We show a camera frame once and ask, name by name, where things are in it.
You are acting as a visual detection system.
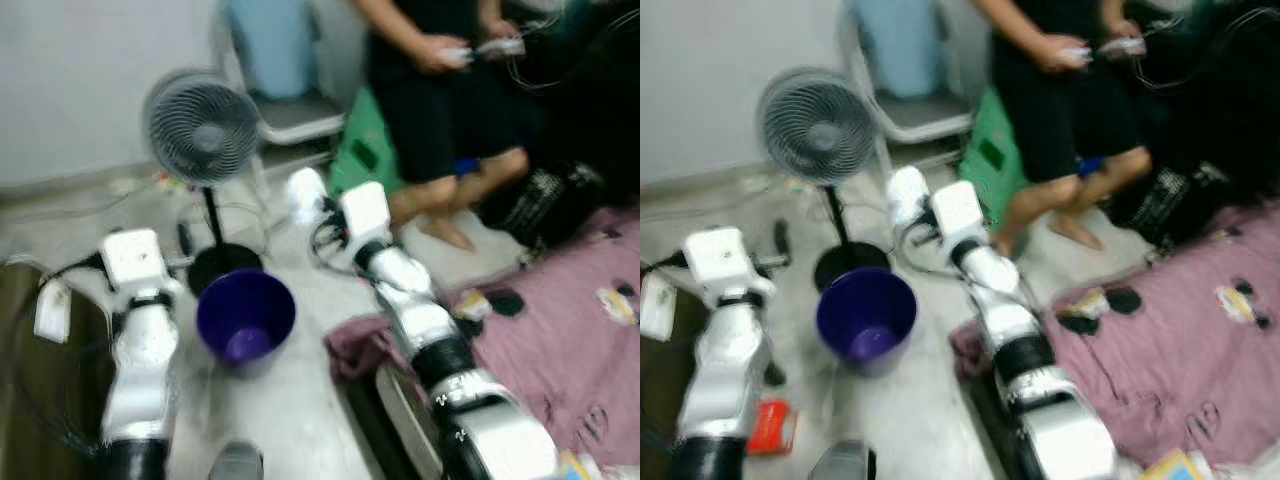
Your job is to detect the white rubbish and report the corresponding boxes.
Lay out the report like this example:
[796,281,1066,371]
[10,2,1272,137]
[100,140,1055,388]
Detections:
[887,165,931,229]
[288,168,331,226]

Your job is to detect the person's right hand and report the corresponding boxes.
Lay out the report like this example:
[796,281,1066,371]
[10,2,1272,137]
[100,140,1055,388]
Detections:
[1035,33,1091,74]
[413,33,471,74]

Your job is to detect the white power strip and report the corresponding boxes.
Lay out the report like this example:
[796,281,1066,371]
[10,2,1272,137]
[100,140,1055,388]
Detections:
[738,172,811,197]
[108,172,191,199]

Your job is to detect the purple plastic bucket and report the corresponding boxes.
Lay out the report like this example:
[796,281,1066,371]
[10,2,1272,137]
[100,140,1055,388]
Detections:
[195,268,298,379]
[815,266,919,379]

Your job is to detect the white standing fan black base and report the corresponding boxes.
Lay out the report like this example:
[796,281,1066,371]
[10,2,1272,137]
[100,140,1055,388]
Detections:
[143,68,266,298]
[757,68,891,296]

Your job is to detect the white power adapter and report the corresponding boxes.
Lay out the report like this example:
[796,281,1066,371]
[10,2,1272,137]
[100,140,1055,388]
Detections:
[33,280,71,343]
[640,275,676,341]

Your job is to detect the red cardboard box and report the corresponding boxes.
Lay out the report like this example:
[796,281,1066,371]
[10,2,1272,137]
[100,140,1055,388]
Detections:
[748,398,799,456]

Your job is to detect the white plastic chair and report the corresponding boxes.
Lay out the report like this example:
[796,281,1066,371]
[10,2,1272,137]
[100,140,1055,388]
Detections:
[215,0,346,151]
[845,0,976,151]

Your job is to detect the dark brown furniture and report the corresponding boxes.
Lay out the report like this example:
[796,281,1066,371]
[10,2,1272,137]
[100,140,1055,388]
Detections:
[640,285,701,480]
[0,258,116,480]

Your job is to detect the light blue cloth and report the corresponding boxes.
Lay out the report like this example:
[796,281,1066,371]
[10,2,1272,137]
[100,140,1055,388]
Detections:
[225,0,316,101]
[855,0,946,101]

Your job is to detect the grey robot left foot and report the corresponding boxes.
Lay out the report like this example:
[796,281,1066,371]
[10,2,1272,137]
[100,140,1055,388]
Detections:
[808,440,879,480]
[208,440,266,480]

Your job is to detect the purple cartoon print blanket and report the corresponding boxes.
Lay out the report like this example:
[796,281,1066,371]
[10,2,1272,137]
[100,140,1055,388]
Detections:
[950,205,1280,471]
[325,205,641,471]

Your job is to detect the black bag with white print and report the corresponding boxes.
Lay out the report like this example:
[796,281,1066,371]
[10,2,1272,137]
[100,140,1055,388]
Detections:
[478,160,611,251]
[1105,160,1236,251]

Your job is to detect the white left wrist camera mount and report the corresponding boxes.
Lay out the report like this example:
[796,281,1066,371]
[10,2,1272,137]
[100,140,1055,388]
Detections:
[683,227,766,306]
[100,228,171,293]

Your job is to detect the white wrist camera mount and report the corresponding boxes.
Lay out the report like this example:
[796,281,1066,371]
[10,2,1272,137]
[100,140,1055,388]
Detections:
[930,180,991,246]
[340,182,393,243]
[100,228,171,293]
[683,227,766,306]

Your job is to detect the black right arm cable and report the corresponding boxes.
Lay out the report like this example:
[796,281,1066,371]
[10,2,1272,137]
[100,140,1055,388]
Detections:
[310,215,351,271]
[905,218,961,276]

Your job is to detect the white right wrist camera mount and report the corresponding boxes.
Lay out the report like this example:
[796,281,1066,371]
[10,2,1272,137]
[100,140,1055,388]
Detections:
[340,182,393,243]
[930,180,991,246]

